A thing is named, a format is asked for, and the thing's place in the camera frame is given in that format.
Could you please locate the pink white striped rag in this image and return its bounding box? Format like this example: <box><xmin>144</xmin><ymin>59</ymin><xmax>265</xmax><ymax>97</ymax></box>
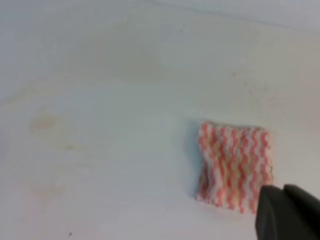
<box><xmin>195</xmin><ymin>122</ymin><xmax>274</xmax><ymax>214</ymax></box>

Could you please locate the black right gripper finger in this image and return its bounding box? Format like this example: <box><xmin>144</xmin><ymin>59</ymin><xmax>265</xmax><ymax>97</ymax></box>
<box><xmin>255</xmin><ymin>184</ymin><xmax>320</xmax><ymax>240</ymax></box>

